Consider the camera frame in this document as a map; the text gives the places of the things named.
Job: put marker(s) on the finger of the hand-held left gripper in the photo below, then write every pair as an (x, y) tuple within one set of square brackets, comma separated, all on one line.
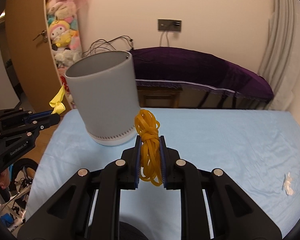
[(40, 115), (47, 122)]

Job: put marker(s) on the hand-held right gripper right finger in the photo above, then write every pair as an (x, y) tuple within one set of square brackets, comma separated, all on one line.
[(162, 160)]

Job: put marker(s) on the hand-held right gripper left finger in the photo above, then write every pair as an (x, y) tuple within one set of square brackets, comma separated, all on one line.
[(137, 160)]

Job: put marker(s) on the yellow bow-shaped wrapper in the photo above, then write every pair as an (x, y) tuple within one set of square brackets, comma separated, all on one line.
[(57, 103)]

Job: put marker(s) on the orange rubber band bundle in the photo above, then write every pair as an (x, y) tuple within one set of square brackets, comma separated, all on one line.
[(147, 130)]

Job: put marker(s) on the grey round bin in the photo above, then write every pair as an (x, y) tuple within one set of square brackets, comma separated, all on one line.
[(102, 100)]

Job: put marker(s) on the person's left hand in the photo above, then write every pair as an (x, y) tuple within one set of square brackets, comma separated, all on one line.
[(3, 180)]

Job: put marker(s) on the small bicycle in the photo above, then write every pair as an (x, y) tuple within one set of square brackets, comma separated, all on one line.
[(22, 175)]

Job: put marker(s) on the blue bed sheet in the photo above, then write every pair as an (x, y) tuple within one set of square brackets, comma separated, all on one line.
[(215, 135)]

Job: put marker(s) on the brown wooden door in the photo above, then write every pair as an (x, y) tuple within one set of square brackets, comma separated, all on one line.
[(22, 55)]

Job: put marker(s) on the pile of plush toys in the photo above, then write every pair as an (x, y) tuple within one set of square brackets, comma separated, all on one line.
[(61, 32)]

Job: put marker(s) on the purple velvet cover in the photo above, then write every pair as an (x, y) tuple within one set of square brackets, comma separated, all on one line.
[(190, 65)]

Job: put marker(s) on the crumpled white tissue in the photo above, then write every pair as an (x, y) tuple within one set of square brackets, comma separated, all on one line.
[(288, 182)]

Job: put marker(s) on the grey curtain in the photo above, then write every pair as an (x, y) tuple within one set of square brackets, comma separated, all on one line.
[(280, 30)]

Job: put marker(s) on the grey wall socket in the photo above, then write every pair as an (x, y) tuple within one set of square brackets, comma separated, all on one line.
[(169, 25)]

